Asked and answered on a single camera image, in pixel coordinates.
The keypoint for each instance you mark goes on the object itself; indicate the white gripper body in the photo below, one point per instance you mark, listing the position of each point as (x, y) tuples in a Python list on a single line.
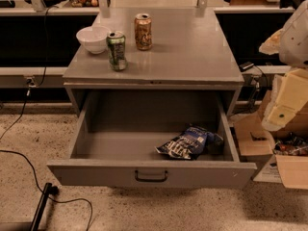
[(295, 42)]

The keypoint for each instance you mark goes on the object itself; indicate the white bowl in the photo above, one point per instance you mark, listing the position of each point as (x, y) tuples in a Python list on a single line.
[(93, 38)]

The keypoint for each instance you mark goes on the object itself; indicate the orange soda can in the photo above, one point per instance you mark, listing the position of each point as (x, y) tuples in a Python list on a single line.
[(143, 36)]

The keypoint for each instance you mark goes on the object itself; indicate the green soda can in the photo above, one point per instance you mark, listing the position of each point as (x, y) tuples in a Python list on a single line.
[(116, 50)]

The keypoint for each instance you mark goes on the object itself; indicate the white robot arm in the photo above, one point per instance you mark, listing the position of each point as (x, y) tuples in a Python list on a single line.
[(294, 39)]

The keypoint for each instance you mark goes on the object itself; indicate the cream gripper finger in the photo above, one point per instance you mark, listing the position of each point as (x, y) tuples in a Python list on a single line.
[(272, 44)]

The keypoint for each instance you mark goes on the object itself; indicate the small black device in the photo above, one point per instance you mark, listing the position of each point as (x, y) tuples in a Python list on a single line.
[(246, 66)]

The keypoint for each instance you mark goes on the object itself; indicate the snack packets in box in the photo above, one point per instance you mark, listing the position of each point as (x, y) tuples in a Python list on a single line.
[(293, 145)]

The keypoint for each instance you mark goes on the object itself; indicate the black drawer handle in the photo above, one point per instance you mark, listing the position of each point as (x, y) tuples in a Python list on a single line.
[(151, 178)]

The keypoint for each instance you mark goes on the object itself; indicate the cardboard box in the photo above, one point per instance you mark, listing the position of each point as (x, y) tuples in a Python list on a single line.
[(257, 144)]

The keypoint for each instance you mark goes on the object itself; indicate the blue chip bag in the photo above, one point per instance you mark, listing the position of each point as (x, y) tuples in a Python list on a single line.
[(191, 143)]

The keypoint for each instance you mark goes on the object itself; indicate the open grey drawer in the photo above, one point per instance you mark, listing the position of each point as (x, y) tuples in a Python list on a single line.
[(118, 130)]

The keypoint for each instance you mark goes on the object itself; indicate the black stand leg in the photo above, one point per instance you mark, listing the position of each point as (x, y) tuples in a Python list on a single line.
[(48, 190)]

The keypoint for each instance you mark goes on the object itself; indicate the grey drawer cabinet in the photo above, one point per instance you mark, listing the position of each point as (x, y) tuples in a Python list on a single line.
[(189, 52)]

